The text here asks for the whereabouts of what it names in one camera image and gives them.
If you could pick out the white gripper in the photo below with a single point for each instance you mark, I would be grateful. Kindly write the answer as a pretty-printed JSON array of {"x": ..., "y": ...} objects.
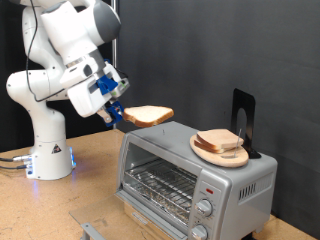
[{"x": 85, "y": 100}]

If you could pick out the black spatula with blue block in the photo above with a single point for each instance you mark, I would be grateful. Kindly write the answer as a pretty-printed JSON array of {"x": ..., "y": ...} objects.
[{"x": 116, "y": 113}]

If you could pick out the white bread slice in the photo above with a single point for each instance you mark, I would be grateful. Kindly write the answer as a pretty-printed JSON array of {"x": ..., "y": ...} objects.
[
  {"x": 216, "y": 136},
  {"x": 148, "y": 115},
  {"x": 208, "y": 148}
]

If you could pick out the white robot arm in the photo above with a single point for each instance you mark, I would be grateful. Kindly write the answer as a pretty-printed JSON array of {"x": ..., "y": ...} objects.
[{"x": 50, "y": 133}]

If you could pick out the silver oven knob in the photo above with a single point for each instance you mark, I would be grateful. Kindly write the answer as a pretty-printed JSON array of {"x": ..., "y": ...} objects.
[
  {"x": 204, "y": 207},
  {"x": 199, "y": 232}
]

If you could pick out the silver toaster oven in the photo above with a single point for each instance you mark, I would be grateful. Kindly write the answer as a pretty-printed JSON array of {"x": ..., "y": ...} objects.
[{"x": 246, "y": 206}]

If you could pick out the vertical metal pole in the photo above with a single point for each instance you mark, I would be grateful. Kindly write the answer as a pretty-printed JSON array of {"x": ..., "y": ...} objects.
[{"x": 115, "y": 50}]

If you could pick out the aluminium foil sheet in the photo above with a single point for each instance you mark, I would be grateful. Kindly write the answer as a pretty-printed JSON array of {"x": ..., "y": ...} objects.
[{"x": 173, "y": 208}]

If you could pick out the round wooden board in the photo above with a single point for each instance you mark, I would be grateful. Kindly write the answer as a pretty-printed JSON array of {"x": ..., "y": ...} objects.
[{"x": 230, "y": 160}]

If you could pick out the black metal bookend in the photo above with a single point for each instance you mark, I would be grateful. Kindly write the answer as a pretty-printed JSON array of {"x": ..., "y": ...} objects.
[{"x": 249, "y": 120}]

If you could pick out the wrist camera on blue mount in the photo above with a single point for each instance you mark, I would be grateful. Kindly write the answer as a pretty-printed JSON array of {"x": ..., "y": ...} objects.
[{"x": 106, "y": 85}]

